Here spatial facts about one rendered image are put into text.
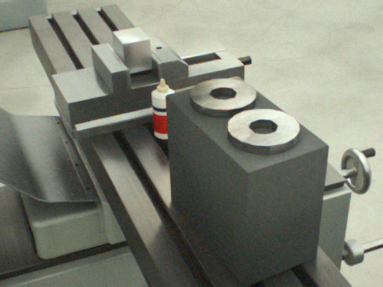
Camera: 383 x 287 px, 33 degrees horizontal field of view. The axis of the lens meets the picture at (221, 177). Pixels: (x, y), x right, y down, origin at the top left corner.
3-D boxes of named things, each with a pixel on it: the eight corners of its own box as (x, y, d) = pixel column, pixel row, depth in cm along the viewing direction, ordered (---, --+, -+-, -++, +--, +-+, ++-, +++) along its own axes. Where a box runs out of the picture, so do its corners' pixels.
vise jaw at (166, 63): (164, 50, 130) (163, 32, 128) (189, 76, 121) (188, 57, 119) (136, 57, 128) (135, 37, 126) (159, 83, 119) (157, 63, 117)
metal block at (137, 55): (141, 56, 125) (139, 26, 121) (152, 69, 120) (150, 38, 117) (115, 61, 123) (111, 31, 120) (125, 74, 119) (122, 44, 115)
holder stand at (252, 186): (236, 178, 107) (239, 66, 95) (318, 257, 91) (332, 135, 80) (169, 201, 102) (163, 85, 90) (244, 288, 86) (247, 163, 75)
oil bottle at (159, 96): (172, 126, 120) (169, 72, 114) (180, 137, 117) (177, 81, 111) (151, 130, 119) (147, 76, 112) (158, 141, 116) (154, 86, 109)
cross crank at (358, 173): (355, 173, 170) (360, 135, 163) (381, 199, 161) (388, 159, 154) (301, 188, 165) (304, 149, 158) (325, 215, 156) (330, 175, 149)
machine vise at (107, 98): (216, 69, 139) (215, 20, 133) (248, 100, 128) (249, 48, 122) (53, 103, 127) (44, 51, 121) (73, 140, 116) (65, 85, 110)
